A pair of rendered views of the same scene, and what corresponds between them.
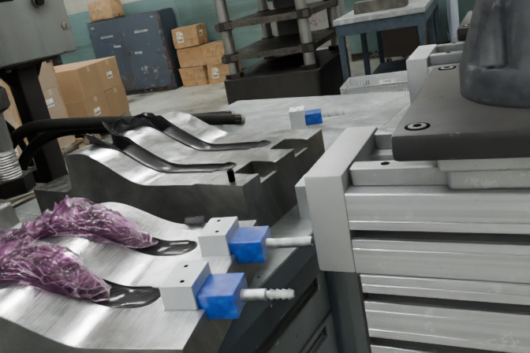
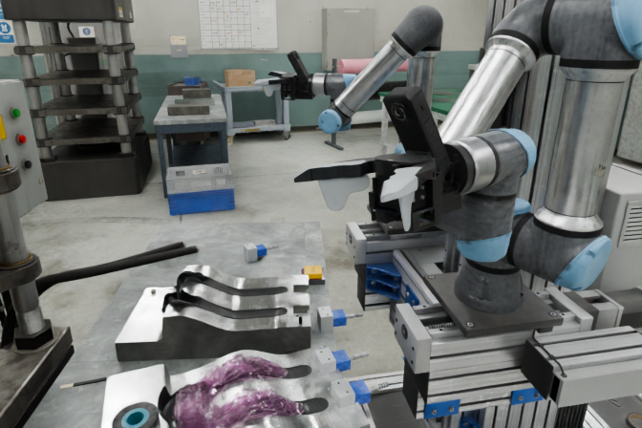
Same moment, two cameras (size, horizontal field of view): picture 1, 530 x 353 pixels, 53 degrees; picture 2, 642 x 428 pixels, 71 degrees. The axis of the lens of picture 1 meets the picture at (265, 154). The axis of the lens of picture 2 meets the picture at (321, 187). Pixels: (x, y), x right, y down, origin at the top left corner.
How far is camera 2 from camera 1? 0.77 m
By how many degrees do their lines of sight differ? 36
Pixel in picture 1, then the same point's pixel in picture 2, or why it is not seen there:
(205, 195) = (283, 332)
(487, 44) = (478, 290)
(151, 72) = not seen: outside the picture
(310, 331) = not seen: hidden behind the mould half
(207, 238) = (326, 364)
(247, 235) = (339, 356)
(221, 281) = (357, 386)
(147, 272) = (303, 390)
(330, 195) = (426, 345)
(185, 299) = (351, 399)
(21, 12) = not seen: hidden behind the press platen
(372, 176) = (438, 335)
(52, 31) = (33, 188)
